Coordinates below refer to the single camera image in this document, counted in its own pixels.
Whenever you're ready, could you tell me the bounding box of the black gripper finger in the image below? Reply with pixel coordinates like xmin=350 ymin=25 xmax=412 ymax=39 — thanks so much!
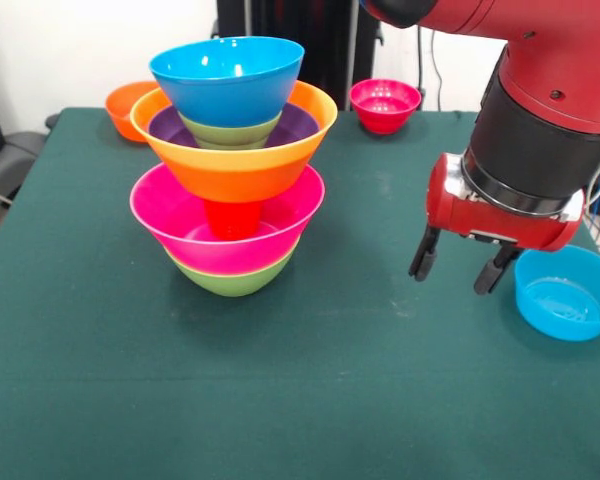
xmin=408 ymin=224 xmax=441 ymax=283
xmin=473 ymin=243 xmax=522 ymax=296

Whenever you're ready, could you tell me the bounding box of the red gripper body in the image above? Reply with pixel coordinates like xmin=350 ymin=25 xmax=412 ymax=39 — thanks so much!
xmin=425 ymin=152 xmax=587 ymax=253

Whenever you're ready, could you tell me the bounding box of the purple bowl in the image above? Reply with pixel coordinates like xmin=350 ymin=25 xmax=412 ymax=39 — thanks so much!
xmin=148 ymin=102 xmax=321 ymax=150

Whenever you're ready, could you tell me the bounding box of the medium green bowl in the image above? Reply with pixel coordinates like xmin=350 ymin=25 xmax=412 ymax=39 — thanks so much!
xmin=165 ymin=244 xmax=297 ymax=298

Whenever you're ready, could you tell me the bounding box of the orange cup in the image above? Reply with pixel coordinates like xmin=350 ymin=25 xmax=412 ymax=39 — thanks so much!
xmin=202 ymin=199 xmax=265 ymax=241

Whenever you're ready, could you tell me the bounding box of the large orange bowl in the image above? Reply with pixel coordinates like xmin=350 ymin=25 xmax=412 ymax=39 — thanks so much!
xmin=129 ymin=81 xmax=339 ymax=204

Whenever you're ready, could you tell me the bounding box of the small green bowl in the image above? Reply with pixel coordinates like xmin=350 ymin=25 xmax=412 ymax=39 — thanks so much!
xmin=178 ymin=110 xmax=284 ymax=151

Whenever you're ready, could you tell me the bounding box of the large pink bowl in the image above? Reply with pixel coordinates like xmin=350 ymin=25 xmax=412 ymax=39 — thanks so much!
xmin=129 ymin=166 xmax=327 ymax=276

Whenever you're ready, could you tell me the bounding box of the medium blue bowl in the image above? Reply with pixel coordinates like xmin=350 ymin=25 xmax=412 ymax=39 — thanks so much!
xmin=148 ymin=36 xmax=306 ymax=128

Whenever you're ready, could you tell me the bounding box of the small blue bowl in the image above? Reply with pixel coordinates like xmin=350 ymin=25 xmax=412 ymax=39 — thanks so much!
xmin=514 ymin=244 xmax=600 ymax=343

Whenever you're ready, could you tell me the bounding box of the small pink-red bowl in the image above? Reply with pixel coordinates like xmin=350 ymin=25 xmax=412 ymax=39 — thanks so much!
xmin=349 ymin=78 xmax=423 ymax=136

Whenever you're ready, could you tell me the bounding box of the dark green tablecloth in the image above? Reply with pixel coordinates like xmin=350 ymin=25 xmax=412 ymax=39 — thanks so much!
xmin=0 ymin=107 xmax=600 ymax=480

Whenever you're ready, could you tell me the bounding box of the small orange bowl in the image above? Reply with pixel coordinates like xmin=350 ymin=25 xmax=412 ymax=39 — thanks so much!
xmin=104 ymin=80 xmax=161 ymax=145

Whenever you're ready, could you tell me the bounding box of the black chair base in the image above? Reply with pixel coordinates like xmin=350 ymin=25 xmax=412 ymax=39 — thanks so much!
xmin=0 ymin=130 xmax=46 ymax=206

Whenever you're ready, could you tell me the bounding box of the thin black wall cable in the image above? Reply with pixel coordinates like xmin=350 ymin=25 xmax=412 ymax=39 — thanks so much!
xmin=429 ymin=29 xmax=445 ymax=111

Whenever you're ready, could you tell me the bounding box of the thick black wall cable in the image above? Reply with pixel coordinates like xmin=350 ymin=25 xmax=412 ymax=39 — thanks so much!
xmin=413 ymin=24 xmax=429 ymax=101

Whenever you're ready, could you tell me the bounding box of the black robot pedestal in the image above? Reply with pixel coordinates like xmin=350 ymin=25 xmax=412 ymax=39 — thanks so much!
xmin=210 ymin=0 xmax=384 ymax=112

